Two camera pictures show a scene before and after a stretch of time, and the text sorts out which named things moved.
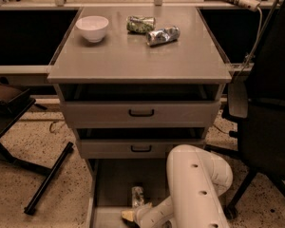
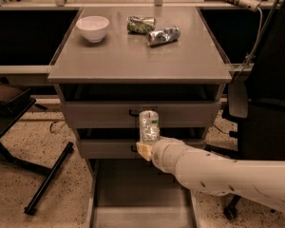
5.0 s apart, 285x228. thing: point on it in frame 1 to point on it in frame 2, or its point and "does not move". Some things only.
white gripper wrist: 142,215 to 161,154
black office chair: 263,101 does not move
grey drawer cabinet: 135,83 does not move
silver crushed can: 162,35 does not move
